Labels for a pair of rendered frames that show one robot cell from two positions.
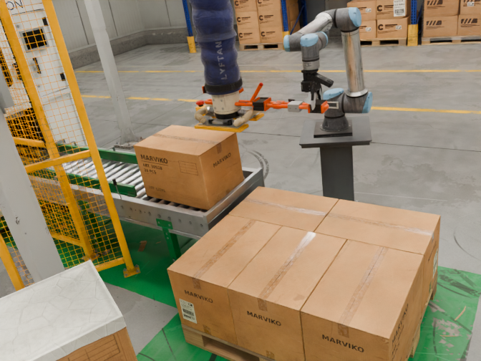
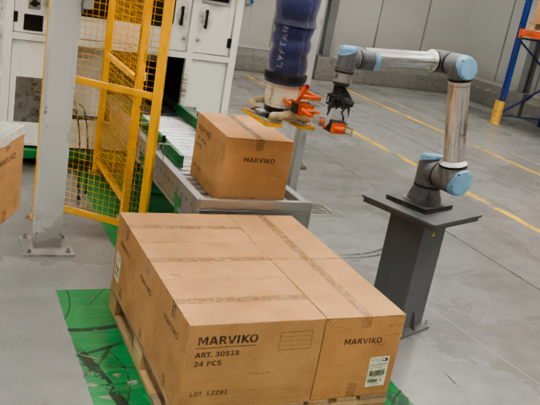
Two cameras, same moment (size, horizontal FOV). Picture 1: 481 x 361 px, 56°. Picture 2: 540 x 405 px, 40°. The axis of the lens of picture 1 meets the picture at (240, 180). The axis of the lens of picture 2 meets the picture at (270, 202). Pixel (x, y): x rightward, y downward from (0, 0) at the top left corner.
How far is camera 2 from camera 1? 1.98 m
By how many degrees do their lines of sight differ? 26
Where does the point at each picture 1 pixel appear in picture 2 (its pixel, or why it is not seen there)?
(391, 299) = (240, 316)
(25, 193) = (64, 91)
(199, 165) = (225, 148)
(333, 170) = (394, 251)
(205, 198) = (218, 188)
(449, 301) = not seen: outside the picture
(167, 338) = (99, 296)
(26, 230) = (49, 124)
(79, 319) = not seen: outside the picture
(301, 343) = (154, 321)
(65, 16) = (359, 14)
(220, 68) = (280, 55)
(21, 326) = not seen: outside the picture
